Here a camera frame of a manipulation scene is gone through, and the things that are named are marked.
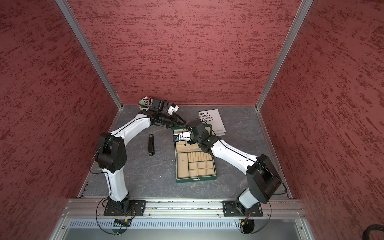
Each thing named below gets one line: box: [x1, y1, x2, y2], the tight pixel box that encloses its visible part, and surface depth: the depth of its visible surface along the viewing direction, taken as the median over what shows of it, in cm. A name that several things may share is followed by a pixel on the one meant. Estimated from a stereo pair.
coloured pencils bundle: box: [138, 96, 154, 108], surface depth 106 cm
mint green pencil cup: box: [138, 98, 150, 111], surface depth 106 cm
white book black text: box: [198, 109, 226, 136], surface depth 112 cm
